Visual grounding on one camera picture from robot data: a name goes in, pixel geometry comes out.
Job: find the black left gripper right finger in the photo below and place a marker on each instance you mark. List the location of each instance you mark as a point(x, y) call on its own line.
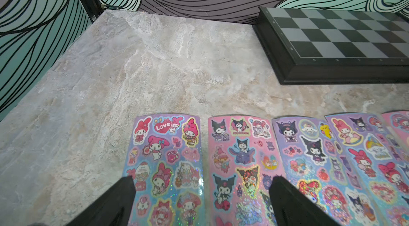
point(292, 208)

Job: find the lilac small sticker sheet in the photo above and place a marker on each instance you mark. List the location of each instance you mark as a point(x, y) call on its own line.
point(315, 163)

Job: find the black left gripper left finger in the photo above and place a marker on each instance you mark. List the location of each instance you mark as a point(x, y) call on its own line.
point(113, 208)

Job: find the black grey chessboard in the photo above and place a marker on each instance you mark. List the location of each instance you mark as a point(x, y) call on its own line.
point(316, 47)

